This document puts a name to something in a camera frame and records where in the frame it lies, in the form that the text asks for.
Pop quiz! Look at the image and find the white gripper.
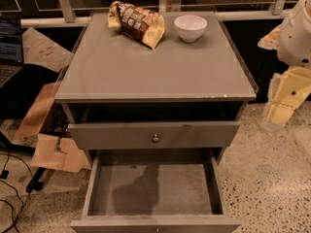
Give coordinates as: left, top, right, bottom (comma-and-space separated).
258, 0, 311, 127

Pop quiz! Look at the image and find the white bowl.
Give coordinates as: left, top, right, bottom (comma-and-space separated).
174, 15, 207, 43

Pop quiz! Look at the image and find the grey drawer cabinet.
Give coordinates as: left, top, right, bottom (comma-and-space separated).
53, 11, 259, 167

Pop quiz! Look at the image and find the brown cardboard box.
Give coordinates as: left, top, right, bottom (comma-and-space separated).
14, 27, 91, 173

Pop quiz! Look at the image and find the grey drawer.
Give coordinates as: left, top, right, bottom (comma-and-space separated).
71, 151, 240, 233
68, 121, 239, 150

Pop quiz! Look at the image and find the black cable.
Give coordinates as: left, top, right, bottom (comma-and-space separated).
0, 150, 40, 233

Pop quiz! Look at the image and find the black laptop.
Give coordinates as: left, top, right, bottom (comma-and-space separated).
0, 16, 24, 86

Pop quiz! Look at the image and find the grey top drawer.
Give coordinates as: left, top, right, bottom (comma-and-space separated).
68, 121, 239, 150

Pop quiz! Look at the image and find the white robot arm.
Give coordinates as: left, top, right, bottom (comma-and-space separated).
258, 0, 311, 131

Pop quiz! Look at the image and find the brown chip bag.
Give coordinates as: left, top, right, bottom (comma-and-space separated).
108, 1, 165, 50

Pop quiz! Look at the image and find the metal railing frame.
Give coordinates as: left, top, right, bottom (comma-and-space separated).
0, 0, 311, 29

